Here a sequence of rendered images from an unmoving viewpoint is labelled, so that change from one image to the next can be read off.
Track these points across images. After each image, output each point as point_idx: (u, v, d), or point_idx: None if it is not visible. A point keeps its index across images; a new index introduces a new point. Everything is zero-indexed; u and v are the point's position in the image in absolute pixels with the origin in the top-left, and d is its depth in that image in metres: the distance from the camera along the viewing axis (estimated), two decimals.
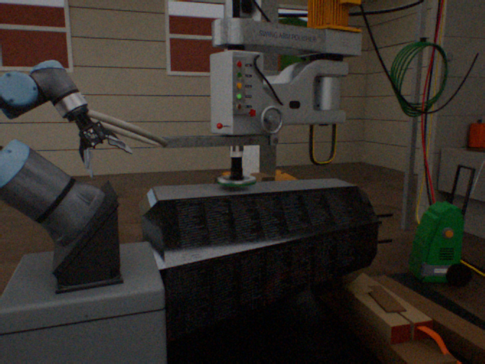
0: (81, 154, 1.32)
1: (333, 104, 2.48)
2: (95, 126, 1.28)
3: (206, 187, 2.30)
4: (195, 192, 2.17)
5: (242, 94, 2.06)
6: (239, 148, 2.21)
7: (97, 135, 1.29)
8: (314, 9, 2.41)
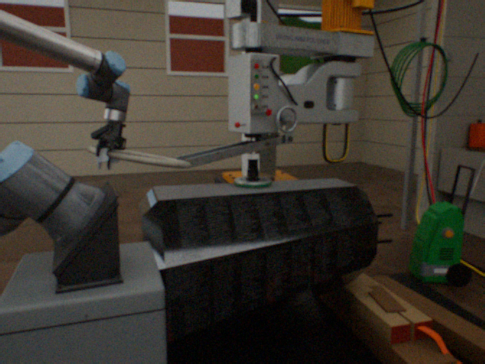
0: (98, 150, 1.74)
1: (349, 104, 2.59)
2: (122, 140, 1.77)
3: (206, 187, 2.30)
4: (195, 192, 2.17)
5: (260, 94, 2.17)
6: (255, 150, 2.31)
7: (118, 145, 1.76)
8: (328, 12, 2.50)
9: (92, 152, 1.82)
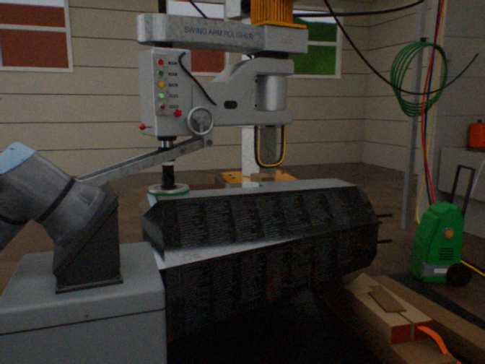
0: None
1: (269, 104, 2.36)
2: None
3: (206, 187, 2.30)
4: (195, 192, 2.17)
5: (166, 93, 1.96)
6: None
7: None
8: (255, 4, 2.29)
9: None
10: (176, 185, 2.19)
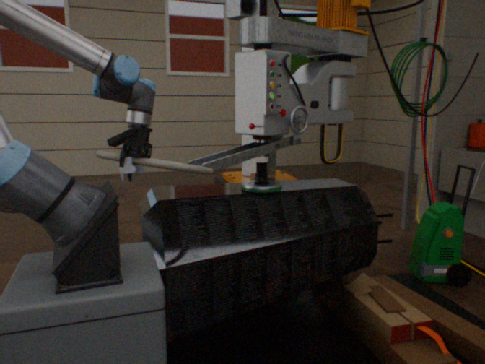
0: (122, 159, 1.49)
1: (343, 104, 2.54)
2: (149, 146, 1.53)
3: (206, 187, 2.30)
4: (195, 192, 2.17)
5: (274, 94, 2.04)
6: (265, 153, 2.18)
7: (144, 152, 1.52)
8: (325, 11, 2.45)
9: (109, 158, 1.55)
10: (266, 184, 2.21)
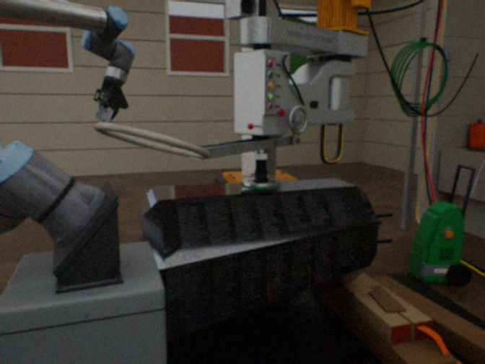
0: (99, 110, 1.81)
1: (343, 104, 2.54)
2: (106, 93, 1.74)
3: (206, 187, 2.30)
4: (195, 192, 2.17)
5: (273, 94, 2.04)
6: (265, 150, 2.18)
7: (104, 99, 1.75)
8: (325, 11, 2.45)
9: (107, 128, 1.55)
10: (262, 181, 2.21)
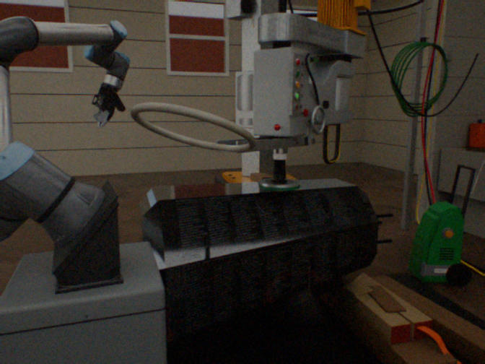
0: None
1: (344, 104, 2.55)
2: (102, 97, 2.00)
3: (206, 187, 2.30)
4: (195, 192, 2.17)
5: (299, 93, 1.98)
6: (285, 150, 2.11)
7: (100, 102, 2.01)
8: (329, 10, 2.44)
9: (159, 108, 1.37)
10: None
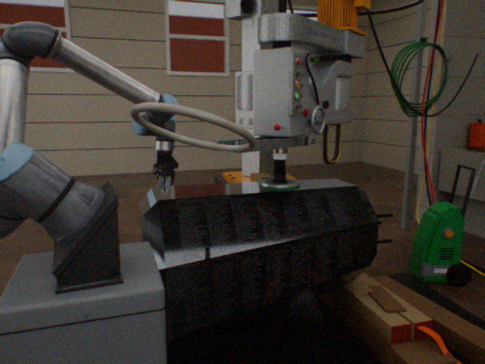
0: (157, 178, 2.00)
1: (344, 104, 2.55)
2: (163, 167, 1.92)
3: (206, 187, 2.30)
4: (195, 192, 2.17)
5: (299, 93, 1.98)
6: (285, 150, 2.11)
7: (162, 171, 1.94)
8: (329, 10, 2.44)
9: (159, 108, 1.37)
10: (287, 181, 2.16)
